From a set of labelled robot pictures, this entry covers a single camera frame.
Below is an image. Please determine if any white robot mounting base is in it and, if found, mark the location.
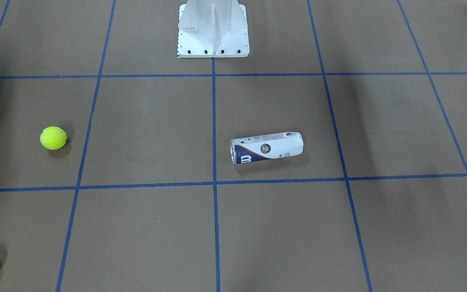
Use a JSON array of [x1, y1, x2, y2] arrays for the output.
[[177, 0, 250, 58]]

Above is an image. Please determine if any white blue tennis ball can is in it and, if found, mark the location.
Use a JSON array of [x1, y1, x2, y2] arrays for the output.
[[230, 131, 304, 165]]

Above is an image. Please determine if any yellow tennis ball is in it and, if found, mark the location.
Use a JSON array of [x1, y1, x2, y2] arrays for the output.
[[40, 126, 67, 150]]

